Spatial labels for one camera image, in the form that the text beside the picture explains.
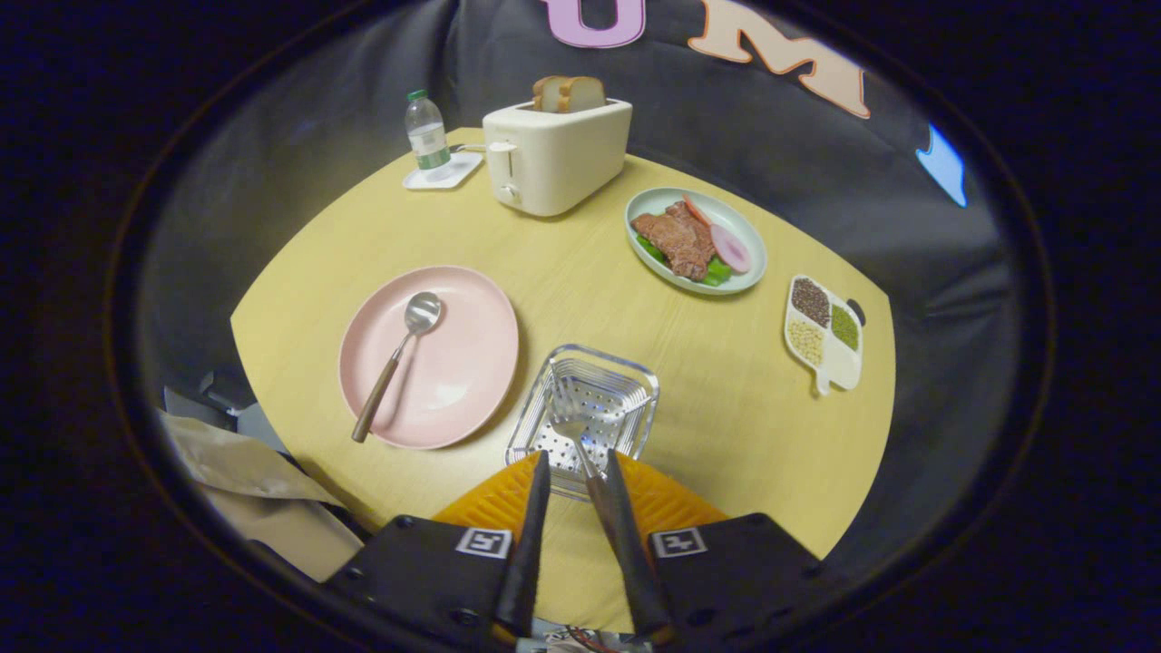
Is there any metal spoon with wooden handle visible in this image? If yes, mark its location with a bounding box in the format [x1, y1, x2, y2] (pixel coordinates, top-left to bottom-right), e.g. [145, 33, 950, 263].
[351, 291, 444, 444]

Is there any metal fork with wooden handle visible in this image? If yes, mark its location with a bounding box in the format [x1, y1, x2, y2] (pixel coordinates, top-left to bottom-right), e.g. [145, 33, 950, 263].
[551, 413, 627, 545]

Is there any green lettuce leaf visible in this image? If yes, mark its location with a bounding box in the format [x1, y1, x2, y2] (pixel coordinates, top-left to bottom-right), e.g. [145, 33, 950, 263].
[635, 234, 734, 288]

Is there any pile of dark red beans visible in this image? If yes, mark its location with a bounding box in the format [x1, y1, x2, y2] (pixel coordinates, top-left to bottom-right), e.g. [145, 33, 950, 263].
[792, 278, 832, 328]

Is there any white divided dish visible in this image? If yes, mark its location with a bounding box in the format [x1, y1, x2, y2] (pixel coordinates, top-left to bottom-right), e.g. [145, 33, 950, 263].
[784, 275, 864, 397]

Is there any clear plastic water bottle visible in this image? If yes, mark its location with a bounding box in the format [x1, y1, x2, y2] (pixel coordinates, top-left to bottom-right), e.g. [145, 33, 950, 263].
[405, 88, 452, 173]

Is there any pink round plate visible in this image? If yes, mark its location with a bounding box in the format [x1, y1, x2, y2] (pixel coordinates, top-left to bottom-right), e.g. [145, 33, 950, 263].
[338, 265, 520, 451]

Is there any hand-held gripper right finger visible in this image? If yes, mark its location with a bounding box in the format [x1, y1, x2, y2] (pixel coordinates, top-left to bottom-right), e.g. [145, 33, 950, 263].
[603, 449, 826, 647]

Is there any perforated metal basket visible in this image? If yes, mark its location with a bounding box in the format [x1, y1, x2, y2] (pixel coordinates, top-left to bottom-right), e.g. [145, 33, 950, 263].
[505, 344, 660, 502]

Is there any brown steak piece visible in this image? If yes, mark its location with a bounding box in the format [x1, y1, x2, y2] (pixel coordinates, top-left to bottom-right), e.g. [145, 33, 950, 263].
[631, 201, 717, 281]

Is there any brown paper sheet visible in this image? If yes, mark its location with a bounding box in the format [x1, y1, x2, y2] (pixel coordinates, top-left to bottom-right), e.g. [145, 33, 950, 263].
[159, 410, 366, 583]

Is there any pale green plate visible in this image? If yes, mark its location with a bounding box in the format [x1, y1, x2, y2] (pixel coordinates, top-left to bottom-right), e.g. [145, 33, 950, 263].
[624, 187, 768, 297]

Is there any pink ham slice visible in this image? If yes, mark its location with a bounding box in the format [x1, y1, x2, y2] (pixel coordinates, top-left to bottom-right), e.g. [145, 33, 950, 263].
[709, 223, 752, 275]

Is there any pile of yellow soybeans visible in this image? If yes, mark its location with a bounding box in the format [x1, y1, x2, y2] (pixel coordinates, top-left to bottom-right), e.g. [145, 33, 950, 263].
[787, 319, 825, 366]

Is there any cream white toaster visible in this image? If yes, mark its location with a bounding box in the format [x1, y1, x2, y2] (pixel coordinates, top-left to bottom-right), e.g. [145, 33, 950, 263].
[482, 97, 633, 218]

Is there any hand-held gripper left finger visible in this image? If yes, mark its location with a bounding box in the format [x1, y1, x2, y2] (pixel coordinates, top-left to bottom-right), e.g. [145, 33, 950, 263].
[322, 451, 552, 649]

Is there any white square coaster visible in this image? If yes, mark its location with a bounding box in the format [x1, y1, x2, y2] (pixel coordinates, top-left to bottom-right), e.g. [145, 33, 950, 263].
[403, 151, 484, 191]

